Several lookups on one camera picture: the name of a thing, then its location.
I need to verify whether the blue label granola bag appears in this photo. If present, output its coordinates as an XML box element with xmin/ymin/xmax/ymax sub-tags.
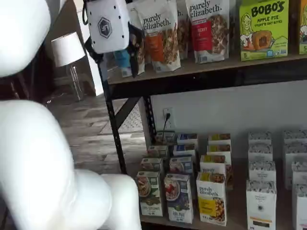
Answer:
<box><xmin>112</xmin><ymin>2</ymin><xmax>146</xmax><ymax>78</ymax></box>

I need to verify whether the black plug with cable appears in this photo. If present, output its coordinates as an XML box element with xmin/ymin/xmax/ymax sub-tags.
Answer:
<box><xmin>162</xmin><ymin>112</ymin><xmax>171</xmax><ymax>144</ymax></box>

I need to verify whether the white patterned box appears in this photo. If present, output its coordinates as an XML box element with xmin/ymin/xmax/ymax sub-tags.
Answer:
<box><xmin>283</xmin><ymin>129</ymin><xmax>307</xmax><ymax>145</ymax></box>
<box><xmin>248</xmin><ymin>131</ymin><xmax>272</xmax><ymax>146</ymax></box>
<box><xmin>283</xmin><ymin>143</ymin><xmax>307</xmax><ymax>190</ymax></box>
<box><xmin>248</xmin><ymin>143</ymin><xmax>273</xmax><ymax>162</ymax></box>
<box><xmin>291</xmin><ymin>161</ymin><xmax>307</xmax><ymax>190</ymax></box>
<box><xmin>292</xmin><ymin>184</ymin><xmax>307</xmax><ymax>230</ymax></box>
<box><xmin>248</xmin><ymin>161</ymin><xmax>276</xmax><ymax>183</ymax></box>
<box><xmin>246</xmin><ymin>180</ymin><xmax>278</xmax><ymax>230</ymax></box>

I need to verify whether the green cereal box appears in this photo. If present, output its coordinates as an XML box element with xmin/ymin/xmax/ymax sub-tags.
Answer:
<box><xmin>136</xmin><ymin>171</ymin><xmax>164</xmax><ymax>217</ymax></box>
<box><xmin>140</xmin><ymin>157</ymin><xmax>165</xmax><ymax>175</ymax></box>
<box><xmin>155</xmin><ymin>130</ymin><xmax>175</xmax><ymax>147</ymax></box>
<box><xmin>147</xmin><ymin>145</ymin><xmax>169</xmax><ymax>160</ymax></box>

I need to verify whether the yellow white granola box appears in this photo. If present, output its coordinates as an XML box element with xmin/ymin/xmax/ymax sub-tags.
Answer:
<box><xmin>196</xmin><ymin>172</ymin><xmax>228</xmax><ymax>226</ymax></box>
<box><xmin>208</xmin><ymin>133</ymin><xmax>231</xmax><ymax>146</ymax></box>
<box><xmin>200</xmin><ymin>155</ymin><xmax>234</xmax><ymax>190</ymax></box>
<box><xmin>206</xmin><ymin>144</ymin><xmax>232</xmax><ymax>159</ymax></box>

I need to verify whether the green Bobo's snack box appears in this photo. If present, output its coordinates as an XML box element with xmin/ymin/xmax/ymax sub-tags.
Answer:
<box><xmin>239</xmin><ymin>0</ymin><xmax>289</xmax><ymax>61</ymax></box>

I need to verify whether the grey patterned rug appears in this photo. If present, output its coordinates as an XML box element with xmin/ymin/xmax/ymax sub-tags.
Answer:
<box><xmin>99</xmin><ymin>103</ymin><xmax>144</xmax><ymax>135</ymax></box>

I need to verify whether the white wall outlet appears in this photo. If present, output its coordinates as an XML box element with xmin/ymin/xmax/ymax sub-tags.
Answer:
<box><xmin>163</xmin><ymin>107</ymin><xmax>175</xmax><ymax>128</ymax></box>

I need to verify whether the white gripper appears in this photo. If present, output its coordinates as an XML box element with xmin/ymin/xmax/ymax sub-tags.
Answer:
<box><xmin>83</xmin><ymin>0</ymin><xmax>146</xmax><ymax>79</ymax></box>

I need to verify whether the white shade table lamp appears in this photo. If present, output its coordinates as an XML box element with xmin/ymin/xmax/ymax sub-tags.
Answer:
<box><xmin>51</xmin><ymin>32</ymin><xmax>86</xmax><ymax>102</ymax></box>

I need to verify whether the yellow Bobo's snack box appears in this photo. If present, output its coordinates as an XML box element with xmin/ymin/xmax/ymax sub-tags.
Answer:
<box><xmin>298</xmin><ymin>0</ymin><xmax>307</xmax><ymax>55</ymax></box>

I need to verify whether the blue white cereal box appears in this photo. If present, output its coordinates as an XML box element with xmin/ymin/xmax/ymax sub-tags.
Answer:
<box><xmin>177</xmin><ymin>133</ymin><xmax>199</xmax><ymax>146</ymax></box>
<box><xmin>169</xmin><ymin>156</ymin><xmax>193</xmax><ymax>175</ymax></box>
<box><xmin>173</xmin><ymin>143</ymin><xmax>196</xmax><ymax>159</ymax></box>
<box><xmin>164</xmin><ymin>173</ymin><xmax>194</xmax><ymax>224</ymax></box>

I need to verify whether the black metal shelf frame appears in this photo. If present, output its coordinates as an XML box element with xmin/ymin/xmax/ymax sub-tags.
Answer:
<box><xmin>95</xmin><ymin>55</ymin><xmax>307</xmax><ymax>230</ymax></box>

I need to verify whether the red label granola bag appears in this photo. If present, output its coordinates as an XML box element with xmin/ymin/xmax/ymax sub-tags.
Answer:
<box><xmin>184</xmin><ymin>0</ymin><xmax>230</xmax><ymax>64</ymax></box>

